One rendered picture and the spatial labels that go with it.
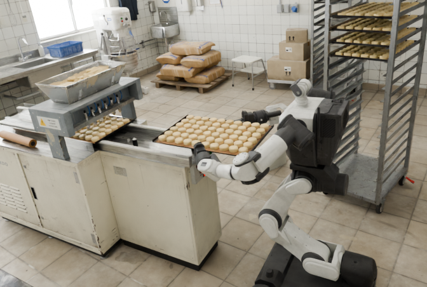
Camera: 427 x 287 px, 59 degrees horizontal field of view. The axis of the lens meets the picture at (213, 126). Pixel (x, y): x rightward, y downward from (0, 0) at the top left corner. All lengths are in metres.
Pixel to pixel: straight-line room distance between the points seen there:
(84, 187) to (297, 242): 1.38
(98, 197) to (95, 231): 0.24
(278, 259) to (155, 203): 0.85
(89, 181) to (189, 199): 0.70
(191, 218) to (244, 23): 4.53
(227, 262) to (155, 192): 0.73
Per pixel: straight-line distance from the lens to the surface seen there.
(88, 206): 2.70
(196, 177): 2.29
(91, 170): 2.63
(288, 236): 2.32
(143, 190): 2.54
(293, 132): 1.69
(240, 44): 6.58
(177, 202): 2.41
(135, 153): 2.42
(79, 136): 2.71
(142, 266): 2.88
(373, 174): 3.47
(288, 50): 5.73
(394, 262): 2.90
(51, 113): 2.50
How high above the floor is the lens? 1.93
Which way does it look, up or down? 24 degrees down
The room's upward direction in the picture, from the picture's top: 6 degrees counter-clockwise
